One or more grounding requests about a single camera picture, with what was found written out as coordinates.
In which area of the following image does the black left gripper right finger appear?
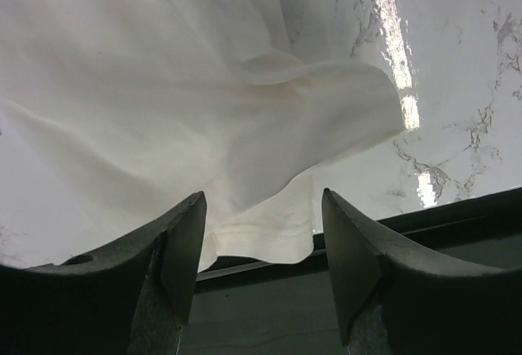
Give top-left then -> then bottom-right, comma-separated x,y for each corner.
322,189 -> 521,354

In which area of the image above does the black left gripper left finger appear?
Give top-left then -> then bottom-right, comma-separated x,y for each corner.
1,192 -> 207,354

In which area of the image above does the white Coca-Cola t-shirt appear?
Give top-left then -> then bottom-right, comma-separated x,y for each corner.
1,0 -> 403,269

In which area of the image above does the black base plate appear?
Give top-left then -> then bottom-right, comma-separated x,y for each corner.
189,185 -> 522,355

